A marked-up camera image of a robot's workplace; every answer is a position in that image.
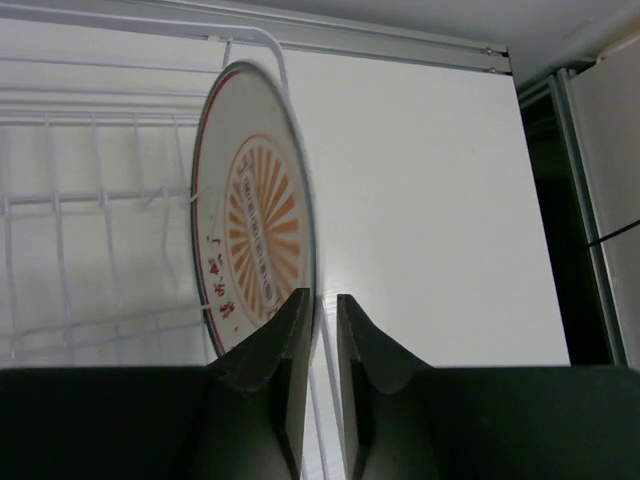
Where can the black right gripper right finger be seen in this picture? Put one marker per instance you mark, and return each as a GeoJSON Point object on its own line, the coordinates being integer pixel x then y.
{"type": "Point", "coordinates": [386, 433]}

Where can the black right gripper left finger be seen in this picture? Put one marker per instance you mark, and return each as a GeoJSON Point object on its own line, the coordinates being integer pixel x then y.
{"type": "Point", "coordinates": [257, 399]}

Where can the white plate orange sunburst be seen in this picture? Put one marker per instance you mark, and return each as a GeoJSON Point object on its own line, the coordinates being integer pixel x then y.
{"type": "Point", "coordinates": [252, 223]}

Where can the white wire dish rack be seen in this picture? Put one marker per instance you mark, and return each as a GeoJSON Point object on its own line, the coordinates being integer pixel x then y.
{"type": "Point", "coordinates": [98, 123]}

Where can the aluminium table frame rail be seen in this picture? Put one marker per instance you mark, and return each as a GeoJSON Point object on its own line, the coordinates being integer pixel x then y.
{"type": "Point", "coordinates": [293, 31]}

